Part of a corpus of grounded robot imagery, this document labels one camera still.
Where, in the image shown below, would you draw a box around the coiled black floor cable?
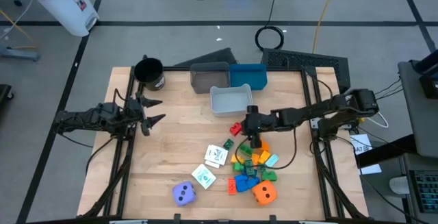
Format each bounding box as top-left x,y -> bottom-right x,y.
254,0 -> 285,51

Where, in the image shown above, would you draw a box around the white trash can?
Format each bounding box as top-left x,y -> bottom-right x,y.
15,0 -> 100,38

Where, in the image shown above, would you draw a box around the orange foam die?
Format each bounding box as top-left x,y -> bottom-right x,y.
251,179 -> 279,206

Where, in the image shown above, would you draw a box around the large blue toy brick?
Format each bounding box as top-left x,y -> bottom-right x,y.
234,175 -> 253,193

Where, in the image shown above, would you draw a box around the purple foam die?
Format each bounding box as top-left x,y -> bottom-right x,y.
172,181 -> 198,207

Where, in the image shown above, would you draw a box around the black cart with caster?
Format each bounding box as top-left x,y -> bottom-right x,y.
0,84 -> 14,112

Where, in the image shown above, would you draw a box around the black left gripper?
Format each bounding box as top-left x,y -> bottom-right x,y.
125,92 -> 167,138

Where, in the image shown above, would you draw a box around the plain white paper sheet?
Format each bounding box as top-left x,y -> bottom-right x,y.
359,164 -> 383,176

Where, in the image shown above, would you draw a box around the yellow floor cable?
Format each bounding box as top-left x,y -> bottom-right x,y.
0,9 -> 38,51
311,0 -> 339,54

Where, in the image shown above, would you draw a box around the dark grey desk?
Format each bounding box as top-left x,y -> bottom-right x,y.
355,134 -> 438,224

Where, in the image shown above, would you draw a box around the black triangular panel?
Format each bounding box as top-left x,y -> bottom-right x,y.
172,47 -> 237,68

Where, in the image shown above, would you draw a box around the white green card packets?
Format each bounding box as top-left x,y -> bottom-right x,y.
191,163 -> 217,190

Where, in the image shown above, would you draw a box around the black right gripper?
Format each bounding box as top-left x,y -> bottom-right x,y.
241,104 -> 277,149

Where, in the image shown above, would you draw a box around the dark grey plastic bin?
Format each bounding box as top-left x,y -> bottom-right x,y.
190,61 -> 231,95

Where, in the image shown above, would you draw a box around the blue plastic bin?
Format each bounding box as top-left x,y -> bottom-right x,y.
229,62 -> 268,91

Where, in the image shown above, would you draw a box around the backlit black keyboard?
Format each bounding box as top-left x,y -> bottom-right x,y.
409,169 -> 438,214

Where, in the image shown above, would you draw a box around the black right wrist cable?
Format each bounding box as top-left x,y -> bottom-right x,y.
234,127 -> 298,171

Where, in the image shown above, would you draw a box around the light grey plastic bin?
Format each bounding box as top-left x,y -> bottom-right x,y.
209,83 -> 254,118

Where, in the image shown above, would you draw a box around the black perforated panel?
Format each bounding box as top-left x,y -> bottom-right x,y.
260,48 -> 352,95

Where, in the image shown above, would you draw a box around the grey side table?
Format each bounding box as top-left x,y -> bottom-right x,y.
398,60 -> 438,159

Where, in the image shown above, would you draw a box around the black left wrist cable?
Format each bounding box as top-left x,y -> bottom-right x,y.
112,87 -> 129,103

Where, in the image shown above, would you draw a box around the black cup with cartoon eyes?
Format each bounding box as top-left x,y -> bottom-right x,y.
133,54 -> 166,92

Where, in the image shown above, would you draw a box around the grey metal stand base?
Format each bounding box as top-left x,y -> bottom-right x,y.
0,44 -> 41,62

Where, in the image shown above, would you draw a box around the white paper with code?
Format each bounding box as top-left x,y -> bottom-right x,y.
349,134 -> 374,155

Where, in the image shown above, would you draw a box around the white floor cable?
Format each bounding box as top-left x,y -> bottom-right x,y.
0,0 -> 34,42

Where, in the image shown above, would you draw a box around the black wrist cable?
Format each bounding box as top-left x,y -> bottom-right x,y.
112,87 -> 129,103
234,127 -> 298,171

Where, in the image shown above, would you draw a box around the light cyan toy brick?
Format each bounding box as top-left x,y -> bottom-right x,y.
265,153 -> 280,168

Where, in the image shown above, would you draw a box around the long dark green toy brick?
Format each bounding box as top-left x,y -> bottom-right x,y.
244,160 -> 257,177

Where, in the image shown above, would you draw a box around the black device on table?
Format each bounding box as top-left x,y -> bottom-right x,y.
410,49 -> 438,100

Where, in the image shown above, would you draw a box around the black aluminium table frame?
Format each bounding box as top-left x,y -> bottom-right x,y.
77,54 -> 370,224

